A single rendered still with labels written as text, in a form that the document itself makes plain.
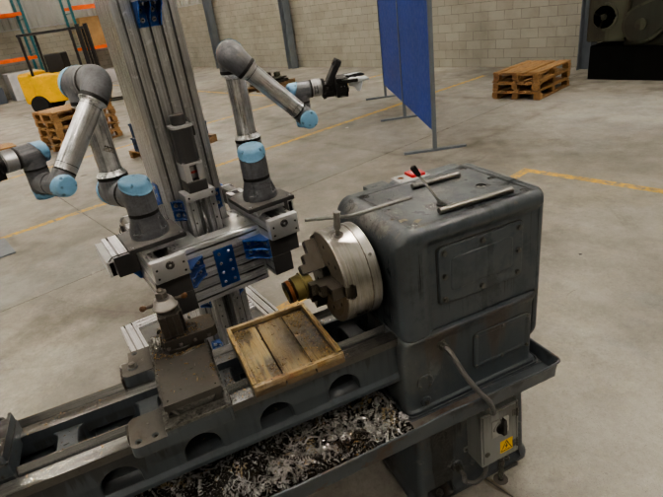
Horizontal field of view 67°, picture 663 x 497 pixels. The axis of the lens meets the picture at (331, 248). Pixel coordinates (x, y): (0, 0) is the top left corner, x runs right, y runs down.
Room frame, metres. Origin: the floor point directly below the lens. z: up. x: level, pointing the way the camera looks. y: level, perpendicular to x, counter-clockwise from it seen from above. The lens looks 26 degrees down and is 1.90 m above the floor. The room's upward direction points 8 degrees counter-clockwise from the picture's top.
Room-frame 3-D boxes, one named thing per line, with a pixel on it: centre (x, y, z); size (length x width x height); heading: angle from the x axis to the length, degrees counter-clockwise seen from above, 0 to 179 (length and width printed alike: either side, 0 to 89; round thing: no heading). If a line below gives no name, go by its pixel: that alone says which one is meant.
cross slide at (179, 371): (1.29, 0.52, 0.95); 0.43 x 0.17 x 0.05; 21
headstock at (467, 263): (1.63, -0.39, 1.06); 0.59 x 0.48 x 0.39; 111
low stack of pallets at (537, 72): (8.84, -3.85, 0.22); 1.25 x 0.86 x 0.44; 131
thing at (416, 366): (1.63, -0.39, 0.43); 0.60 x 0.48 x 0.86; 111
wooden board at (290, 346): (1.39, 0.21, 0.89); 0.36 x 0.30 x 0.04; 21
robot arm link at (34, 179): (1.74, 0.96, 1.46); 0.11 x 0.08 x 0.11; 51
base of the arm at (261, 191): (2.12, 0.28, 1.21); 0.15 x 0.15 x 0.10
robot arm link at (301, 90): (2.29, 0.04, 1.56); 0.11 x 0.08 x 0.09; 99
